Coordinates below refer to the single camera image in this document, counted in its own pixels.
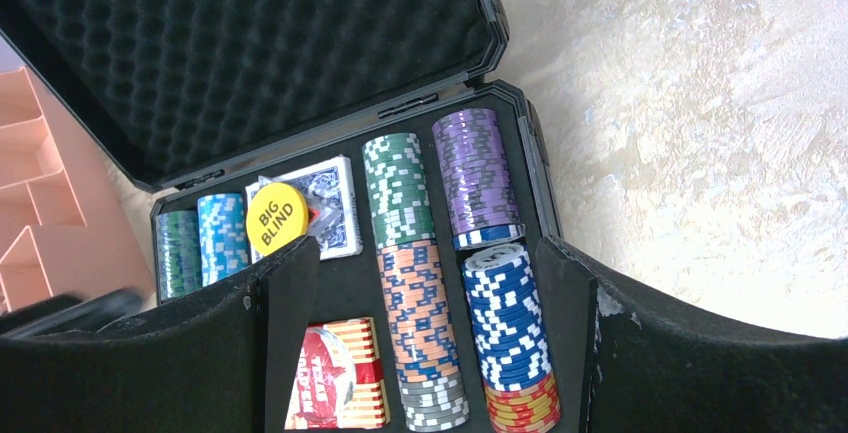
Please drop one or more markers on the orange plastic file organizer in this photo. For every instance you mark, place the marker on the orange plastic file organizer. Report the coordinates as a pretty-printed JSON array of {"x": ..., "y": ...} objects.
[{"x": 63, "y": 229}]

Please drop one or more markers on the red playing card deck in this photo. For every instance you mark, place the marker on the red playing card deck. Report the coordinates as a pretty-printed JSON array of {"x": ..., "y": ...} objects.
[{"x": 369, "y": 408}]

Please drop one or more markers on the red triangular dealer token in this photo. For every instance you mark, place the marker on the red triangular dealer token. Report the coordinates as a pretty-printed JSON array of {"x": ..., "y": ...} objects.
[{"x": 319, "y": 212}]

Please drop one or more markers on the blue red chip row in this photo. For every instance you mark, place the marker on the blue red chip row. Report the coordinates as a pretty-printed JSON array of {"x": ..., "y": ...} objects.
[{"x": 224, "y": 249}]

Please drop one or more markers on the black poker chip case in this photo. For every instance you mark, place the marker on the black poker chip case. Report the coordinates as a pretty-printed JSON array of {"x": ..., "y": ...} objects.
[{"x": 178, "y": 92}]

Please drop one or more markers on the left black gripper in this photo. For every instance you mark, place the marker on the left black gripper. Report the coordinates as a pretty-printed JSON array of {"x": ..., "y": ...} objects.
[{"x": 69, "y": 312}]

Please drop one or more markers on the blue orange chip row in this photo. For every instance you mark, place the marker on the blue orange chip row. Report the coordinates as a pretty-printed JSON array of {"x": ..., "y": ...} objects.
[{"x": 500, "y": 287}]

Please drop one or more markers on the yellow round button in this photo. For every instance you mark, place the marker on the yellow round button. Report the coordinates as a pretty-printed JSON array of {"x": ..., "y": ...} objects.
[{"x": 277, "y": 215}]

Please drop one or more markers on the green poker chip row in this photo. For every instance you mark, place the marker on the green poker chip row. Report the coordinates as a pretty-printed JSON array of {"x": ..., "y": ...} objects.
[{"x": 178, "y": 253}]

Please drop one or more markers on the blue playing card deck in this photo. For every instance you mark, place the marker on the blue playing card deck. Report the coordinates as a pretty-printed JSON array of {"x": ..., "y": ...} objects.
[{"x": 328, "y": 186}]

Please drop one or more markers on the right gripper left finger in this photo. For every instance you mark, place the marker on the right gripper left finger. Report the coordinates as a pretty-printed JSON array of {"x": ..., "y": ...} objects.
[{"x": 221, "y": 359}]

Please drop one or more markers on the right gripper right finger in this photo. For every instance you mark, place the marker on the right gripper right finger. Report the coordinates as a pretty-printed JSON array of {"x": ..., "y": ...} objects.
[{"x": 629, "y": 358}]

